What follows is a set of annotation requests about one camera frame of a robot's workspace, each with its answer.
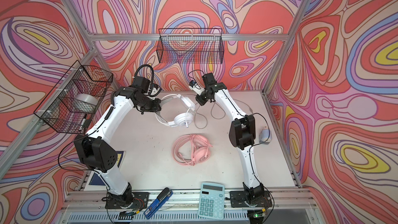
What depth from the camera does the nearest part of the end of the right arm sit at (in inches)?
27.9

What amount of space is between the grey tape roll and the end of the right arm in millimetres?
517

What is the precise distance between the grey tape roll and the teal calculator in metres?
0.66

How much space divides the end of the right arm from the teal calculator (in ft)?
1.42

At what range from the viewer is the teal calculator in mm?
703

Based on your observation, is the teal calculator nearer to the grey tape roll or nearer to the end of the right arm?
the end of the right arm

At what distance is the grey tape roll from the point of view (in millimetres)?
714
